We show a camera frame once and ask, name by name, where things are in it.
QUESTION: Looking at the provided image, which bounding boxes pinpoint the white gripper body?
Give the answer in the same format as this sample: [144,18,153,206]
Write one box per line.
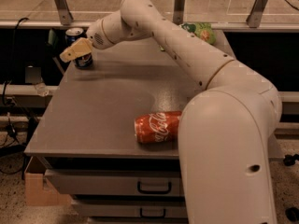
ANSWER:
[86,20,109,49]

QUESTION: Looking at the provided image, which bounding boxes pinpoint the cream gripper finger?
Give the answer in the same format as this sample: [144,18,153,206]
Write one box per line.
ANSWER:
[60,37,93,63]

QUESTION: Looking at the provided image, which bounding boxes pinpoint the blue pepsi can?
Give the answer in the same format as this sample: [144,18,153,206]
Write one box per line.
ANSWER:
[65,28,93,69]

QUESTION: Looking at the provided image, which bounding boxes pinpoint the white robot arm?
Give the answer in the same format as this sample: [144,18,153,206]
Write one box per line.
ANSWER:
[60,0,282,224]

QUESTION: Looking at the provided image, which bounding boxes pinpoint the orange coca-cola can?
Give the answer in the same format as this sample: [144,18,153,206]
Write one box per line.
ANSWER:
[134,111,182,144]

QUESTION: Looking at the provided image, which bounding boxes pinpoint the clear plastic water bottle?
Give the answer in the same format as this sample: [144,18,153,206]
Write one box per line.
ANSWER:
[25,65,50,97]

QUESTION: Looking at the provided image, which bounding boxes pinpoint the grey drawer cabinet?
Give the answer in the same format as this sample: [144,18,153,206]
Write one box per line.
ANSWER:
[24,29,285,224]

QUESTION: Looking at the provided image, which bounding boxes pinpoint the green snack bag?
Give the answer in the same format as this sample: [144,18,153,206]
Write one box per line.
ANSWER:
[180,22,216,45]

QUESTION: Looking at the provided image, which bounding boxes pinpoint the upper grey drawer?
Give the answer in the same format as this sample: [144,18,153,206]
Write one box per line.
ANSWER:
[45,169,183,197]

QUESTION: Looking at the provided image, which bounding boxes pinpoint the grey drawer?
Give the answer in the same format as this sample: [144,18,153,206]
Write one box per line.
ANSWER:
[45,169,183,197]
[72,200,187,218]

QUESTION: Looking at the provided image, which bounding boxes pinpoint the cardboard box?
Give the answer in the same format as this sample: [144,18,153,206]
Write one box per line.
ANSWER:
[24,157,71,206]

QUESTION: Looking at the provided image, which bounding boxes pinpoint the lower grey drawer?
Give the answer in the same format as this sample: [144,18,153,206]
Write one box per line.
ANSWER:
[72,200,187,218]

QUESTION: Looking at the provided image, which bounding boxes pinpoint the black chair caster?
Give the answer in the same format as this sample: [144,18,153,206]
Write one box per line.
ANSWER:
[285,207,299,222]

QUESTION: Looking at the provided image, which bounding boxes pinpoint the left metal window bracket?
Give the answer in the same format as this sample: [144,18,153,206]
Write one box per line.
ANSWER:
[54,0,73,25]

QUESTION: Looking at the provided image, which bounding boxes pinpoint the metal window bracket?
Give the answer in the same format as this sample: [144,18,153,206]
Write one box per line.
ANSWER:
[173,0,185,24]
[246,0,268,28]
[54,0,73,25]

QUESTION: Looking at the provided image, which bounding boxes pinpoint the black cable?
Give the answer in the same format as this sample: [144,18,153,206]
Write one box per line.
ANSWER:
[0,17,31,175]

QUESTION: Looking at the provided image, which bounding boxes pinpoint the middle metal window bracket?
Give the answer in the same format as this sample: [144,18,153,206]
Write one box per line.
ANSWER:
[173,0,185,24]

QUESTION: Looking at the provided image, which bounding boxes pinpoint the right metal window bracket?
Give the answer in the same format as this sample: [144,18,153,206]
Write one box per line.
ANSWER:
[246,0,268,28]

